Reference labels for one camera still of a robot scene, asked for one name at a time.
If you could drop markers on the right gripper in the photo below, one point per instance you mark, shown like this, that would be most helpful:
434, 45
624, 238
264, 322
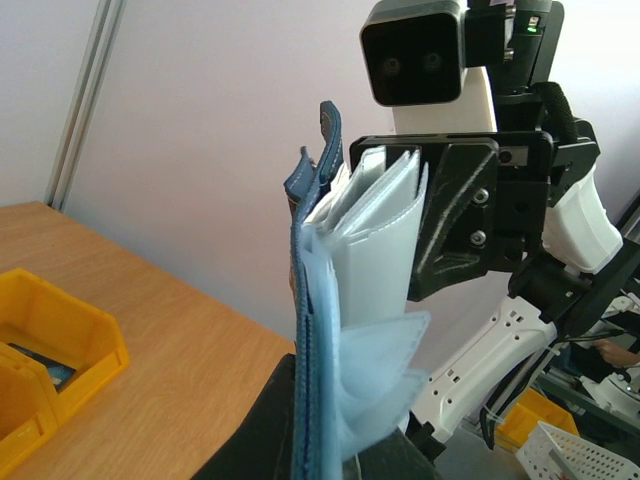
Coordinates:
485, 205

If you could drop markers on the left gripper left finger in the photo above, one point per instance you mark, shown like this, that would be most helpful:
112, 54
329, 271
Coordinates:
261, 447

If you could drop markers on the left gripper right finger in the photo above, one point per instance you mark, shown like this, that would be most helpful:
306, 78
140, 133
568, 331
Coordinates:
393, 458

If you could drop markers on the blue card holder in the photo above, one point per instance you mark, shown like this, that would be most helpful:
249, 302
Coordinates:
352, 246

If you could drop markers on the blue credit card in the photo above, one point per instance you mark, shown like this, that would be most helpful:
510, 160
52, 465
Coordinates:
60, 374

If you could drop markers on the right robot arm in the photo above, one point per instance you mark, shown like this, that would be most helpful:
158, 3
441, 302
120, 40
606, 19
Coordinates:
556, 294

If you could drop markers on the yellow crate in background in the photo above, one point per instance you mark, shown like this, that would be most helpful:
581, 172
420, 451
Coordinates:
524, 416

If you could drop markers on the white perforated basket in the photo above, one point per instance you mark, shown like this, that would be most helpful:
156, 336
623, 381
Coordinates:
551, 453

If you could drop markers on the right yellow bin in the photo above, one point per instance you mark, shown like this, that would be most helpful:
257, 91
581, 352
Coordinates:
45, 320

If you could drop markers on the yellow bin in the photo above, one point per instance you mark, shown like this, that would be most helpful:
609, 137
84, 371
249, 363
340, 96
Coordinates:
45, 320
27, 418

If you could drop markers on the middle yellow bin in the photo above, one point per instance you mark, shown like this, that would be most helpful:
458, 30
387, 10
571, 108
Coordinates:
27, 418

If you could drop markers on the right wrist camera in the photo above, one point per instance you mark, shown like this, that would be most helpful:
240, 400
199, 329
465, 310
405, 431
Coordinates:
427, 61

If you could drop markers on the right aluminium frame post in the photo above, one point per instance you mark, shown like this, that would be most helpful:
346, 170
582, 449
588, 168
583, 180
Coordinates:
99, 47

